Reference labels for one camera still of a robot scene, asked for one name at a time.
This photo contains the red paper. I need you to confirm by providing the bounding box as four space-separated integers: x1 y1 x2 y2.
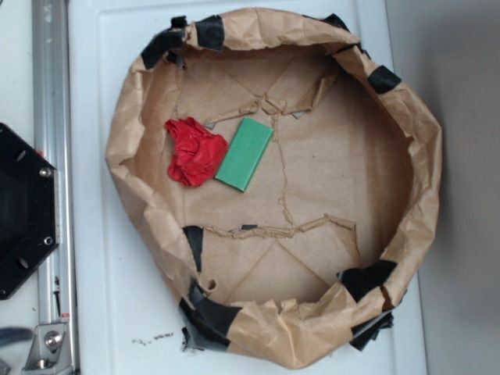
165 117 229 188

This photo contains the green rectangular block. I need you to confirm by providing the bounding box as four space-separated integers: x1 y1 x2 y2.
215 117 273 191

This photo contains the brown paper bag bin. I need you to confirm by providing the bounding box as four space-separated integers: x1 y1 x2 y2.
106 8 442 369

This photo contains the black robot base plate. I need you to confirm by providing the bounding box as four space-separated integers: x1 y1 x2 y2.
1 123 58 300

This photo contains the aluminium extrusion rail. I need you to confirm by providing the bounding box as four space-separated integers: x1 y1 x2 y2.
31 1 80 374

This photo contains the metal corner bracket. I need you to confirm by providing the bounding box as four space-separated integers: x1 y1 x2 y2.
22 323 73 374

